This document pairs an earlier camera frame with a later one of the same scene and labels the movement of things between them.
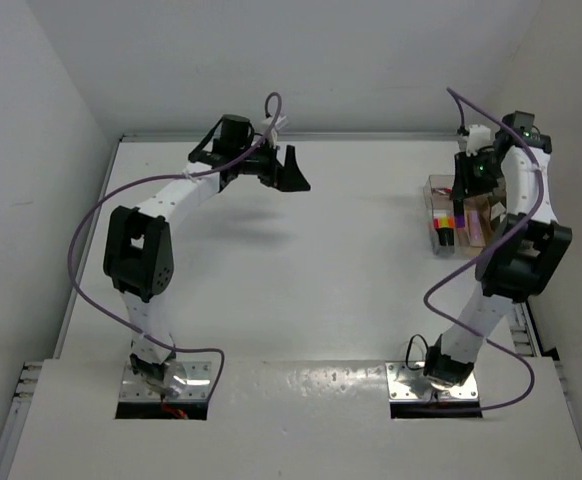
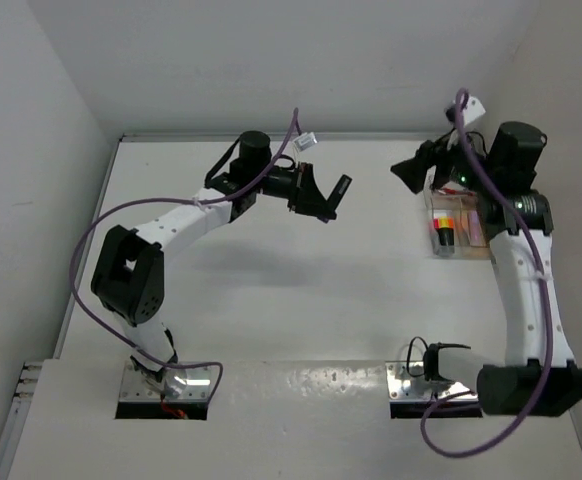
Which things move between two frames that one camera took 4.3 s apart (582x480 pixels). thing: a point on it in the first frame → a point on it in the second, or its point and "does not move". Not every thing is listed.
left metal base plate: [189, 381] does not move
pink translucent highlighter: [475, 233] does not move
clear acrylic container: [458, 227] does not move
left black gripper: [287, 179] → [308, 200]
